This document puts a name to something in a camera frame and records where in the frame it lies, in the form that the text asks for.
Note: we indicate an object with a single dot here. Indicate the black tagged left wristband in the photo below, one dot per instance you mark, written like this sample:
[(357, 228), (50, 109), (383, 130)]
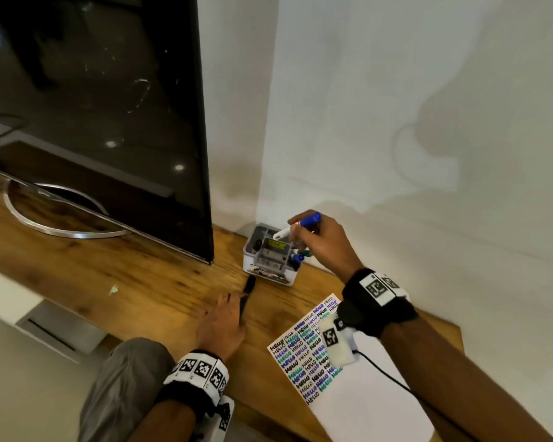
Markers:
[(198, 375)]

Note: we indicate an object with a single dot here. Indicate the black tagged wristband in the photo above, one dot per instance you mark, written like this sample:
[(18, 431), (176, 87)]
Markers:
[(198, 375), (378, 301)]

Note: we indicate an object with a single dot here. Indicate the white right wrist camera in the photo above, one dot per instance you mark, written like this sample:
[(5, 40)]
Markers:
[(336, 342)]

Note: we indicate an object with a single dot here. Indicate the white desk organizer box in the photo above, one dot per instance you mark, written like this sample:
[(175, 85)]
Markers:
[(267, 264)]

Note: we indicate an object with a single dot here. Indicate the black flat screen television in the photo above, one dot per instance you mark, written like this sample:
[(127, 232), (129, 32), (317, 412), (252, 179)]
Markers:
[(96, 110)]

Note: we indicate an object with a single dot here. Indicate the person's grey trouser leg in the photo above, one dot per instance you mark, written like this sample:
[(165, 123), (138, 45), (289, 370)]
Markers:
[(120, 386)]

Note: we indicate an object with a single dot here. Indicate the black marker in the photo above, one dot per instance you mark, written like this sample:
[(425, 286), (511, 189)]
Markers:
[(249, 289)]

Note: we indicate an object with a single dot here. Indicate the green marker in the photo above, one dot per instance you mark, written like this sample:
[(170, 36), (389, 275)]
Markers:
[(305, 254)]

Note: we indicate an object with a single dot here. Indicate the person's left forearm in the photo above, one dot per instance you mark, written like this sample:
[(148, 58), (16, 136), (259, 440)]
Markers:
[(166, 423)]

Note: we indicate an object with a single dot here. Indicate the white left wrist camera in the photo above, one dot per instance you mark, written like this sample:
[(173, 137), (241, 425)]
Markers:
[(219, 418)]

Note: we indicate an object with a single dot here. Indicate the black tagged right wristband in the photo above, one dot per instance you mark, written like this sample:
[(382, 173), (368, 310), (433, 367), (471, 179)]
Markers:
[(378, 301)]

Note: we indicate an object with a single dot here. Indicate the person's left hand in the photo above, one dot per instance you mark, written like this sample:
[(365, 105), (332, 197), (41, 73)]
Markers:
[(221, 329)]

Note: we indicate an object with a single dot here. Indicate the person's right fingers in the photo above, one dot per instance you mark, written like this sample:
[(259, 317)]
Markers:
[(299, 237)]

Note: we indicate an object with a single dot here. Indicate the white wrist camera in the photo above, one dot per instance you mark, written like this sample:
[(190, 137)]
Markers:
[(219, 418), (336, 342)]

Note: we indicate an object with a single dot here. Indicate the white paper with handwriting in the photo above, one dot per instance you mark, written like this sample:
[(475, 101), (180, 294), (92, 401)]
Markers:
[(373, 400)]

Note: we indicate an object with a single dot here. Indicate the blue capped white marker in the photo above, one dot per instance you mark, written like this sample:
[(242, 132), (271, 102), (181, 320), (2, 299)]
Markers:
[(309, 220)]

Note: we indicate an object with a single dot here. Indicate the person's right forearm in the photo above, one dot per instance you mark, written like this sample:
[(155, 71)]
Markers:
[(461, 386)]

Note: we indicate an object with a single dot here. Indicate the grey metal floor plate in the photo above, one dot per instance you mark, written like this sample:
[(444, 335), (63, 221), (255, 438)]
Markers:
[(60, 330)]

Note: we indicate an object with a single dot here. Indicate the person's left fingers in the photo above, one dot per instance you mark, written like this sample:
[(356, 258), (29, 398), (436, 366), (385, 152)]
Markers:
[(223, 304)]

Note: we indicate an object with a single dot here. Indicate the person's right hand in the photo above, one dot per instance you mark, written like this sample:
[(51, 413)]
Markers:
[(329, 246)]

